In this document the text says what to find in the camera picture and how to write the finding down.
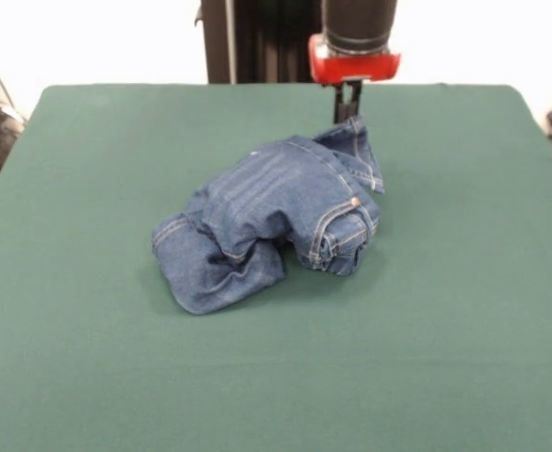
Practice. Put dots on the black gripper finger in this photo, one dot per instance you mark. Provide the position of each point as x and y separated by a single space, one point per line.
342 103
356 101

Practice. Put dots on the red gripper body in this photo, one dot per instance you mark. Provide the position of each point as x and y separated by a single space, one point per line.
361 68

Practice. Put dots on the blue denim jeans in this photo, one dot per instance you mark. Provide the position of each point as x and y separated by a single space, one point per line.
257 198

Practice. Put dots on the dark green table cloth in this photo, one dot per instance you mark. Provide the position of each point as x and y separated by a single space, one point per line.
116 353

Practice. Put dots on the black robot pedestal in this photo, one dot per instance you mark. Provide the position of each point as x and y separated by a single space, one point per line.
266 42

